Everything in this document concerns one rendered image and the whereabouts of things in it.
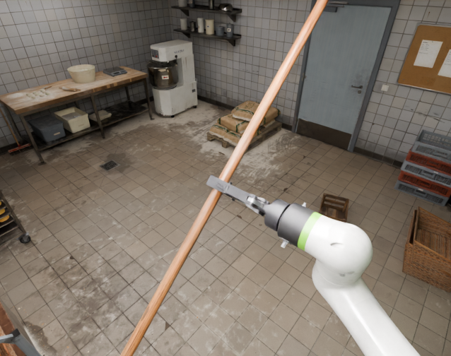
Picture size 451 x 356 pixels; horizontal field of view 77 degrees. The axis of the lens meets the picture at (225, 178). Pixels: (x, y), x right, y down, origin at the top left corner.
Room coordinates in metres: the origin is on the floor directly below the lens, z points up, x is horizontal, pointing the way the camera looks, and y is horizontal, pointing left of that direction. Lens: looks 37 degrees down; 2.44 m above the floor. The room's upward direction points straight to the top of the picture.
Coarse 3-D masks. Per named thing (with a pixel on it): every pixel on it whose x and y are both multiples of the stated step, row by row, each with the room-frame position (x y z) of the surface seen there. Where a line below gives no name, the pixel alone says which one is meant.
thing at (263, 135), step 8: (264, 128) 4.59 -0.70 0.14; (272, 128) 4.59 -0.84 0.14; (280, 128) 4.76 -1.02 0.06; (208, 136) 4.39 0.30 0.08; (216, 136) 4.27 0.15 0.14; (256, 136) 4.27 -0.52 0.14; (264, 136) 4.37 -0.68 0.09; (224, 144) 4.15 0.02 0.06; (232, 144) 4.03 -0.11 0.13; (256, 144) 4.22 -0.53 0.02
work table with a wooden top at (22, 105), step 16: (64, 80) 4.90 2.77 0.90; (96, 80) 4.90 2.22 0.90; (112, 80) 4.90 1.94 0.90; (128, 80) 4.97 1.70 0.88; (144, 80) 5.25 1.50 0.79; (0, 96) 4.13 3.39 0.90; (48, 96) 4.13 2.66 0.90; (64, 96) 4.13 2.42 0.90; (80, 96) 4.33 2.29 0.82; (128, 96) 5.71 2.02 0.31; (16, 112) 3.62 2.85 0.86; (32, 112) 3.79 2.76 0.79; (96, 112) 4.46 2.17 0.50; (112, 112) 5.07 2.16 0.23; (128, 112) 5.07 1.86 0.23; (16, 128) 4.13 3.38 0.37; (96, 128) 4.42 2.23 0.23; (32, 144) 3.85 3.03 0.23; (48, 144) 3.85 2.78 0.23
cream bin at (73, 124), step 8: (56, 112) 4.54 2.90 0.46; (64, 112) 4.64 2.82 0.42; (72, 112) 4.72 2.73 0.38; (80, 112) 4.64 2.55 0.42; (64, 120) 4.28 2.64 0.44; (72, 120) 4.26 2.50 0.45; (80, 120) 4.35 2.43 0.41; (88, 120) 4.48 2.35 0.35; (64, 128) 4.40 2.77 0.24; (72, 128) 4.24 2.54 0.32; (80, 128) 4.33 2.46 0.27
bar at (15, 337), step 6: (0, 336) 0.64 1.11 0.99; (6, 336) 0.65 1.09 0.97; (12, 336) 0.66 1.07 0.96; (18, 336) 0.67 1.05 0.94; (0, 342) 0.62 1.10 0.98; (6, 342) 0.64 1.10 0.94; (12, 342) 0.65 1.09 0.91; (18, 342) 0.65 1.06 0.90; (24, 342) 0.67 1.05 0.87; (24, 348) 0.65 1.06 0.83; (30, 348) 0.67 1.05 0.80; (30, 354) 0.66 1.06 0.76; (36, 354) 0.67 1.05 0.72
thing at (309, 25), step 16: (320, 0) 0.97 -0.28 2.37; (304, 32) 0.90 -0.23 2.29; (288, 64) 0.84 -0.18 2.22; (272, 96) 0.78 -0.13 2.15; (256, 112) 0.75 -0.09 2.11; (256, 128) 0.72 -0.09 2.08; (240, 144) 0.68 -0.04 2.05; (224, 176) 0.62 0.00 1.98; (208, 208) 0.56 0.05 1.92; (192, 240) 0.51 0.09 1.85; (176, 256) 0.48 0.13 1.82; (176, 272) 0.45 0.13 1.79; (160, 288) 0.42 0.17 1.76; (160, 304) 0.40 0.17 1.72; (144, 320) 0.37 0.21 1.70; (128, 352) 0.32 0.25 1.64
